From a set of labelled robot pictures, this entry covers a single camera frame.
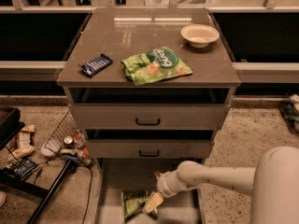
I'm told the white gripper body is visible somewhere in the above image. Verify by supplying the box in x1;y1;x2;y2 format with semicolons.
156;171;181;198

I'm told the green jalapeno chip bag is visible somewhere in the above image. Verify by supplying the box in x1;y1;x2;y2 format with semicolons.
121;190;150;222

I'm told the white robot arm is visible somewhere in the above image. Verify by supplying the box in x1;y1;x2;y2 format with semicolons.
143;147;299;224

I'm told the open bottom drawer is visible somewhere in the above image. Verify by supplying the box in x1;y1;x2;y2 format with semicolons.
96;158;204;224

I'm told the grey drawer cabinet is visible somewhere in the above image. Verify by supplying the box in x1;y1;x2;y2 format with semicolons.
56;7;242;224

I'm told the large green snack bag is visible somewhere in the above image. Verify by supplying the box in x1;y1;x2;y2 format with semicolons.
121;47;192;86

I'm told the soda can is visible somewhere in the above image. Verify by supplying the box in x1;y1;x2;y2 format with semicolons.
64;136;74;149

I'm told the blue candy bar wrapper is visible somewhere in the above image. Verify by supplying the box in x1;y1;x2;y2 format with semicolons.
79;53;113;77

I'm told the white red snack box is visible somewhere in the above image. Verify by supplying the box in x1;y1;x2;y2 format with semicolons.
8;125;36;160

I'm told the blue packet on floor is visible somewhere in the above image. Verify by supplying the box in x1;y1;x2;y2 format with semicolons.
8;159;38;180

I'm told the white paper bowl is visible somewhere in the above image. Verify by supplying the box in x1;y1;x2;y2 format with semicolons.
180;24;220;48

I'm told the middle drawer with black handle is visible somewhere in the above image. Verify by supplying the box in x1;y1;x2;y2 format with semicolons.
87;140;213;159

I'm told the drawer with black handle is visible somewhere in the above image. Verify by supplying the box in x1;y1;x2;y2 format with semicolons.
87;140;213;159
69;104;230;131

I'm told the black power cable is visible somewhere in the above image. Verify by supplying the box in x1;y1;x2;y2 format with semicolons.
81;165;94;224

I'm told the top drawer with black handle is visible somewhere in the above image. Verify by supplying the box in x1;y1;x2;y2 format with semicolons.
69;104;230;131

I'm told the wire mesh basket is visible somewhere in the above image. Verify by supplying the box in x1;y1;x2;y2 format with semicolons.
40;112;94;167

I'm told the right wire basket with items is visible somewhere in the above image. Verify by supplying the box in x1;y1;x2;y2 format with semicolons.
279;94;299;135

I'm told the black cart frame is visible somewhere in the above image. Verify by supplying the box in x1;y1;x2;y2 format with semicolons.
0;107;76;224

